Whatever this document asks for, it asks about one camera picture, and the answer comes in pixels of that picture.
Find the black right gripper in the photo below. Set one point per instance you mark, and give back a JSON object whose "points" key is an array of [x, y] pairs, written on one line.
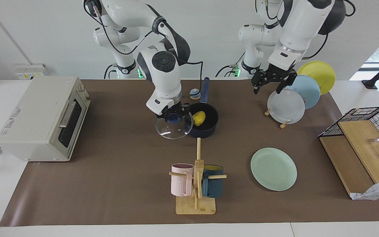
{"points": [[173, 110]]}

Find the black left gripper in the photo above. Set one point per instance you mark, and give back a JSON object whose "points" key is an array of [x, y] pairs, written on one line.
{"points": [[275, 75]]}

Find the glass lid purple knob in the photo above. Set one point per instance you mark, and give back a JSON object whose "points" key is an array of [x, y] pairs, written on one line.
{"points": [[173, 131]]}

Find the yellow potato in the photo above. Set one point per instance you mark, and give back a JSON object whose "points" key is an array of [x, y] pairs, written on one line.
{"points": [[199, 119]]}

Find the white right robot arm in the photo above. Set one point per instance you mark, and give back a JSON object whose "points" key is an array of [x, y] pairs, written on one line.
{"points": [[163, 75]]}

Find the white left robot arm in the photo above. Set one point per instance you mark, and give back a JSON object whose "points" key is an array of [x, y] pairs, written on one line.
{"points": [[294, 36]]}

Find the grey plate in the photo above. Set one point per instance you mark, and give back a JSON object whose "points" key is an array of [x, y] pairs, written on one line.
{"points": [[286, 107]]}

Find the light blue plate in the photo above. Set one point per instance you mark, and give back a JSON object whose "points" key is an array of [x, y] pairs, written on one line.
{"points": [[308, 89]]}

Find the wooden plate rack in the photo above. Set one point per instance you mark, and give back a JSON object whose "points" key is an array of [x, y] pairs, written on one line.
{"points": [[284, 125]]}

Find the yellow plate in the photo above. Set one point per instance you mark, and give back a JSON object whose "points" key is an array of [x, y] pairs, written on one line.
{"points": [[321, 74]]}

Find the pale green plate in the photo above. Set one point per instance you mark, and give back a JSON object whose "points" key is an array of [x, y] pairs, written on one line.
{"points": [[273, 169]]}

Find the small blue jar cork top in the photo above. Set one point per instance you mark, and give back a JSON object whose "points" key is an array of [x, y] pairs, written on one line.
{"points": [[195, 95]]}

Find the pink mug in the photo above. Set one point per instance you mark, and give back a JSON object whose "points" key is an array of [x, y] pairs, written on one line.
{"points": [[179, 184]]}

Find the dark blue mug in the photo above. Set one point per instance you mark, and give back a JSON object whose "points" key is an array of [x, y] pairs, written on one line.
{"points": [[213, 189]]}

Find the wooden mug tree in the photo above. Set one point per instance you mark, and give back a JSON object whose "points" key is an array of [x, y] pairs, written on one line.
{"points": [[194, 205]]}

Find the brown table mat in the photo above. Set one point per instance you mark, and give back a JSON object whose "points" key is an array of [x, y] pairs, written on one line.
{"points": [[110, 197]]}

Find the wooden shelf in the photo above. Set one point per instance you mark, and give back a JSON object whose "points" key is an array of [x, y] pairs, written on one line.
{"points": [[344, 161]]}

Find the beige toaster oven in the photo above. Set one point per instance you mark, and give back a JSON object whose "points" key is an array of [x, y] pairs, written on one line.
{"points": [[35, 118]]}

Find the white patterned cloth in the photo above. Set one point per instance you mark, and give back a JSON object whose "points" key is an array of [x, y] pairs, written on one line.
{"points": [[377, 191]]}

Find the white wall socket box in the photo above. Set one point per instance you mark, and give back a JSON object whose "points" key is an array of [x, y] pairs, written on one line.
{"points": [[31, 71]]}

